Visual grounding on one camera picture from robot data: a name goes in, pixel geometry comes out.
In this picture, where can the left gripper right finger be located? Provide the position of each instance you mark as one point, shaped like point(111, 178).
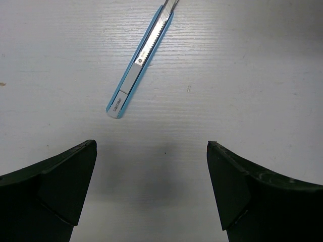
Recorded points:
point(257, 204)

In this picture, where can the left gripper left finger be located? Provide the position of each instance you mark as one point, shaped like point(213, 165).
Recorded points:
point(44, 201)

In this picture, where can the blue utility knife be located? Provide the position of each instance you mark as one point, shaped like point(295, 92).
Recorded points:
point(141, 59)

